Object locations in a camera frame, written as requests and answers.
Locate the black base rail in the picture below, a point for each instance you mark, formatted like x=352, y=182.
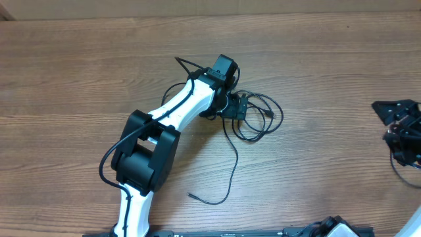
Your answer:
x=330, y=226

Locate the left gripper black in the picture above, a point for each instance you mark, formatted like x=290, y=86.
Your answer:
x=233, y=110

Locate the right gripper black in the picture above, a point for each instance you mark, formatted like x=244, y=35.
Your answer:
x=398, y=133

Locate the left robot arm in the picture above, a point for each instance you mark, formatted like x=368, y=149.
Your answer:
x=144, y=155

